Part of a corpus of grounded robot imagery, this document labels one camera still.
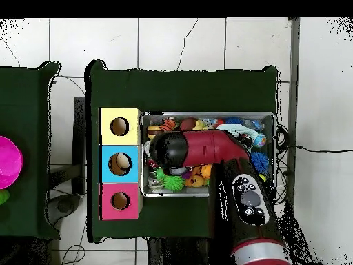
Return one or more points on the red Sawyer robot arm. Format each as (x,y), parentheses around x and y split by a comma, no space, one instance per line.
(215,146)

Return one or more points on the wooden box with three holes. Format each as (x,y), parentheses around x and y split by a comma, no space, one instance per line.
(129,138)

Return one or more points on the brown ball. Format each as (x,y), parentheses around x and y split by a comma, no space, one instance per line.
(188,124)

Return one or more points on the wooden toy hamburger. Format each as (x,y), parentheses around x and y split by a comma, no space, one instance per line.
(154,131)

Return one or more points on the crushed silver drink can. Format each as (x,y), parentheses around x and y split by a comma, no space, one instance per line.
(147,147)

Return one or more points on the green spiky rubber ball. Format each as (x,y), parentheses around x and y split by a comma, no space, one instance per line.
(173,183)

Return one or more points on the orange basketball toy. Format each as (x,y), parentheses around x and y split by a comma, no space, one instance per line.
(206,171)

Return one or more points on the dark green table cloth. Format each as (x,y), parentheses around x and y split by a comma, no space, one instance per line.
(179,91)
(24,96)

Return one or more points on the beige round toy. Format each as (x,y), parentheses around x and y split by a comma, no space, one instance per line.
(122,161)

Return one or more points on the mint green knitted cloth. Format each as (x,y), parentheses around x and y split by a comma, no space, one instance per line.
(234,128)

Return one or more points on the blue spiky rubber ball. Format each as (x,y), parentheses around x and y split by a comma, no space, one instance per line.
(259,162)

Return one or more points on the yellow smiley ball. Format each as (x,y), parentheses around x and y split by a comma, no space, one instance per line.
(262,178)

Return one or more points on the black flat panel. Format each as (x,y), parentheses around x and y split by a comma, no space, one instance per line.
(79,124)

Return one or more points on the grey oval base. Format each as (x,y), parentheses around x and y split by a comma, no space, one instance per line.
(64,205)

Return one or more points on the pink plastic bowl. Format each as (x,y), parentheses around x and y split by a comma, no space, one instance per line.
(11,163)

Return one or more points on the light green toy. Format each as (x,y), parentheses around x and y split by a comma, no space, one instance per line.
(4,197)

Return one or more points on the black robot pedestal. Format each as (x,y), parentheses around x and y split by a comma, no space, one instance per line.
(176,254)

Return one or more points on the grey metal rail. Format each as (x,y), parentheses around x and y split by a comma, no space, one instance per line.
(293,55)

